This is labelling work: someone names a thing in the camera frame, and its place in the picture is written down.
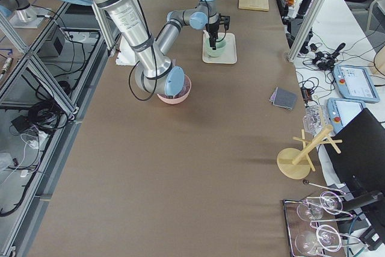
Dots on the wooden mug tree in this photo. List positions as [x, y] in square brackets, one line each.
[295, 163]

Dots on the wooden cutting board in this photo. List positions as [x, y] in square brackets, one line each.
[257, 5]

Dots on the black water bottle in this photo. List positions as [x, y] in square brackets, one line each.
[304, 6]

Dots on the aluminium frame post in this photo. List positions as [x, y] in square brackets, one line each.
[304, 29]

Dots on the clear glass mug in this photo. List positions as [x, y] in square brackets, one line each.
[315, 119]

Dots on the blue teach pendant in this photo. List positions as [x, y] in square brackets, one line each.
[342, 111]
[355, 83]

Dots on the wine glass lower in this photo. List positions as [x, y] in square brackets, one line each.
[325, 239]

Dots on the wire glass rack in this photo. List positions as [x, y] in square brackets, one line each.
[311, 223]

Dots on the grey folded cloth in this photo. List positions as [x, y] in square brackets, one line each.
[283, 98]

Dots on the black monitor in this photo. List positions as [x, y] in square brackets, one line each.
[360, 163]

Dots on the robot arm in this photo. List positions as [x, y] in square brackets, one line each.
[25, 15]
[155, 73]

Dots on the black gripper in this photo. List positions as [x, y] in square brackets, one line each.
[213, 28]

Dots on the blue teach pendant far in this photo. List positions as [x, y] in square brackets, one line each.
[355, 83]

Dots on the wine glass upper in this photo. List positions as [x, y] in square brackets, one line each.
[314, 208]

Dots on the blue teach pendant near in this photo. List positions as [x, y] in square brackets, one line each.
[342, 111]

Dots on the grey power box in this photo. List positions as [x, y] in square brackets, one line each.
[53, 45]

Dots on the green bowl on tray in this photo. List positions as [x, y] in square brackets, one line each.
[211, 54]

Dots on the cream bunny tray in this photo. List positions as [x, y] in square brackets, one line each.
[229, 55]

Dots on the green bowl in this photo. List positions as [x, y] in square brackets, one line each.
[220, 44]
[211, 54]

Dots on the wine glass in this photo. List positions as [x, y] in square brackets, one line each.
[314, 208]
[325, 239]

